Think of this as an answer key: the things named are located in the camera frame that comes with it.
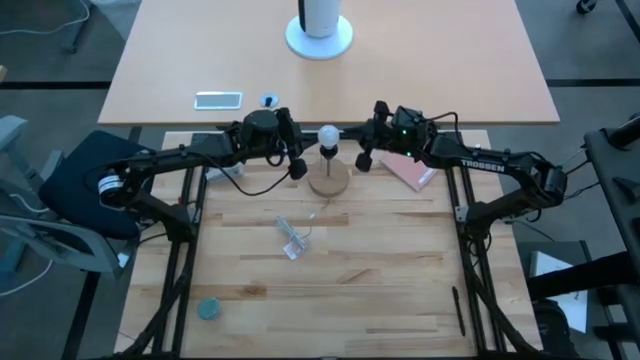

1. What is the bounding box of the black pen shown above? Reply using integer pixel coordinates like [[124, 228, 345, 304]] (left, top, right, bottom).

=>
[[451, 285, 468, 338]]

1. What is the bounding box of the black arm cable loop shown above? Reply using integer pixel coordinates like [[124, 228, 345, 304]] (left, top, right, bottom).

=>
[[197, 148, 296, 198]]

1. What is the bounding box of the white cylindrical device round base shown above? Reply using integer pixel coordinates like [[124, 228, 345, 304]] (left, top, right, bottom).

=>
[[284, 0, 356, 62]]

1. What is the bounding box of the orange wooden desk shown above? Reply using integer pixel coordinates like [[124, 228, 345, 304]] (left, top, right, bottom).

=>
[[97, 0, 562, 127]]

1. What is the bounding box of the clear lamp cord bundle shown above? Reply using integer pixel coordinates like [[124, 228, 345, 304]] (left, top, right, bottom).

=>
[[273, 199, 334, 262]]

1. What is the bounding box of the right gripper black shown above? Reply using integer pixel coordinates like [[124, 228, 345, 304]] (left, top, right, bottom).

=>
[[342, 99, 400, 173]]

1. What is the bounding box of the black equipment stand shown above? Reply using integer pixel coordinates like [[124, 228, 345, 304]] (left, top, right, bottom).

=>
[[524, 113, 640, 360]]

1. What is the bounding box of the white paper sheet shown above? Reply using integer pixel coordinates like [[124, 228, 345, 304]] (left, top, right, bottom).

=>
[[528, 249, 591, 335]]

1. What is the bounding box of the white globe light bulb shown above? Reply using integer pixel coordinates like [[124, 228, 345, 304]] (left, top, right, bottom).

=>
[[317, 124, 342, 149]]

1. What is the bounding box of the pink notebook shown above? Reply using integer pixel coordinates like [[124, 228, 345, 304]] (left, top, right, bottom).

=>
[[376, 151, 439, 194]]

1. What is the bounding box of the teal round disc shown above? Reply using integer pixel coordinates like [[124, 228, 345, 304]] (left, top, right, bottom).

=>
[[196, 296, 223, 322]]

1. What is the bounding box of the white smartphone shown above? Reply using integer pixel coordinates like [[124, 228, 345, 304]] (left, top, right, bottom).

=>
[[193, 90, 245, 112]]

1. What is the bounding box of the black aluminium rig frame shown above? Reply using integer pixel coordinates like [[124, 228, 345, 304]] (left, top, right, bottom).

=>
[[114, 127, 546, 360]]

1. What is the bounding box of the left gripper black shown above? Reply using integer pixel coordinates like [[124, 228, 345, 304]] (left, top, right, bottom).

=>
[[271, 106, 320, 182]]

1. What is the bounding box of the lamp stand with wooden base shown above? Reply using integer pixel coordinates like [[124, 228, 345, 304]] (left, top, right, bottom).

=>
[[306, 144, 352, 200]]

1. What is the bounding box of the dark blue office chair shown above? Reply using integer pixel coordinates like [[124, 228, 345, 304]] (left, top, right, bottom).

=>
[[0, 114, 157, 281]]

